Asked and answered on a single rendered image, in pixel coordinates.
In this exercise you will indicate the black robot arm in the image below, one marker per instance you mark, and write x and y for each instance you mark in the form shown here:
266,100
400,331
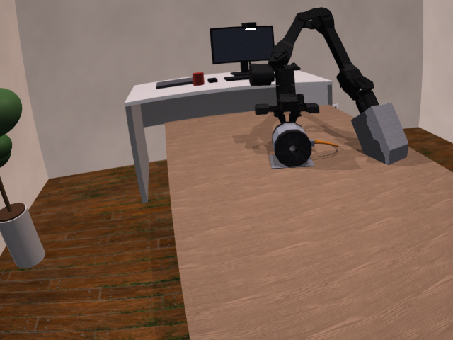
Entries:
350,78

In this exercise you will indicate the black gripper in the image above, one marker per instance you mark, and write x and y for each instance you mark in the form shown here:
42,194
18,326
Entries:
262,109

